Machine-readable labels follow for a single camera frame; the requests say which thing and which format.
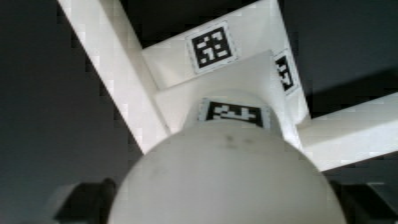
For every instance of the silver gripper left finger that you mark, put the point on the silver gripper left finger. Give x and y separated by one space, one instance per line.
81 203

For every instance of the white lamp bulb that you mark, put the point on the white lamp bulb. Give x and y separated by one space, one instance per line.
225 174

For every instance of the white lamp base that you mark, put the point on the white lamp base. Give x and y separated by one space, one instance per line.
226 75

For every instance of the white U-shaped fence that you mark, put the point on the white U-shaped fence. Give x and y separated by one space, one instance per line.
347 137

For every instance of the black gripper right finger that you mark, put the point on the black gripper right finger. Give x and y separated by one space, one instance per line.
368 202

